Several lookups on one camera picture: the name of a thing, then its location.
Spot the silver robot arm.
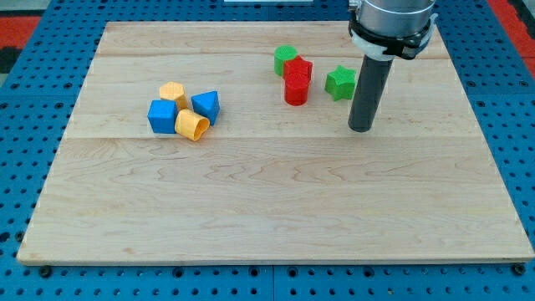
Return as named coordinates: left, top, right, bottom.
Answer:
left=349, top=0, right=438, bottom=62

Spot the yellow heart block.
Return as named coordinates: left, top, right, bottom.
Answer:
left=175, top=109, right=210, bottom=141

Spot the yellow hexagon block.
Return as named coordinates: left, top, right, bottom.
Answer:
left=159, top=82, right=189, bottom=110

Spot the red cylinder block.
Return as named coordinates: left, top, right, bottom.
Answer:
left=284, top=73, right=309, bottom=106

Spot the wooden board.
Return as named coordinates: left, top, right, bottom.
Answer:
left=18, top=22, right=534, bottom=266

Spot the blue triangle block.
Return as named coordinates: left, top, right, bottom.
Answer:
left=191, top=90, right=220, bottom=126

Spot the red star block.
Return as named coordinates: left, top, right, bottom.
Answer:
left=283, top=55, right=313, bottom=80

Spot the green star block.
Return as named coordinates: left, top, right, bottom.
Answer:
left=324, top=65, right=356, bottom=101

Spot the green cylinder block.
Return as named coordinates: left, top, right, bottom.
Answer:
left=273, top=44, right=298, bottom=76

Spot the blue cube block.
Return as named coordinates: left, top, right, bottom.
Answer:
left=147, top=99, right=178, bottom=134

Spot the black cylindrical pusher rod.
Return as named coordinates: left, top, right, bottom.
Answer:
left=348, top=56, right=392, bottom=132

